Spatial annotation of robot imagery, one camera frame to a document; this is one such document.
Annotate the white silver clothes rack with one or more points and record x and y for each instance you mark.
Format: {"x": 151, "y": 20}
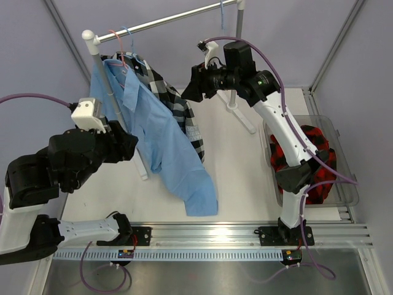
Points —
{"x": 92, "y": 42}

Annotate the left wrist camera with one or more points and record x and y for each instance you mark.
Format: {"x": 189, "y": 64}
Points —
{"x": 87, "y": 115}

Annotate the blue wire hanger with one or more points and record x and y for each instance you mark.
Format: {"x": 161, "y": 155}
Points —
{"x": 132, "y": 43}
{"x": 222, "y": 15}

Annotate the red black plaid shirt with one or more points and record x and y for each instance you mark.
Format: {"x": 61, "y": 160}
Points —
{"x": 278, "y": 162}

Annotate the clear plastic bin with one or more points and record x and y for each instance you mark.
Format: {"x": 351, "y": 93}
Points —
{"x": 341, "y": 194}

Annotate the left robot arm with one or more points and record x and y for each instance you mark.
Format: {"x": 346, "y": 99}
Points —
{"x": 63, "y": 166}

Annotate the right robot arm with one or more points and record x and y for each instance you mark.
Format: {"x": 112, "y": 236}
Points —
{"x": 265, "y": 94}

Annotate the light blue shirt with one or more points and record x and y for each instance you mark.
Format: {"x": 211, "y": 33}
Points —
{"x": 161, "y": 142}

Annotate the light blue cable duct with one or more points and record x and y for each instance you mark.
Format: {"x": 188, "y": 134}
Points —
{"x": 169, "y": 255}

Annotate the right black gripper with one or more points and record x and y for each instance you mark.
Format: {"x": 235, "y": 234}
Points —
{"x": 199, "y": 83}

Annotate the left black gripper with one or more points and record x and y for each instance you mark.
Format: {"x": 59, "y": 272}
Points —
{"x": 122, "y": 145}

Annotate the aluminium mounting rail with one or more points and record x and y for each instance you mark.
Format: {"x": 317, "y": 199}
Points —
{"x": 220, "y": 234}

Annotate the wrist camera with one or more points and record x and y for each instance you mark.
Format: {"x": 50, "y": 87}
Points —
{"x": 87, "y": 115}
{"x": 210, "y": 50}

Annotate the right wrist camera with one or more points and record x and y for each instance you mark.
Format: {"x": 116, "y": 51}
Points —
{"x": 210, "y": 50}

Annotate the black white plaid shirt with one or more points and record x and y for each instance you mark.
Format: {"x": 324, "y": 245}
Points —
{"x": 167, "y": 94}

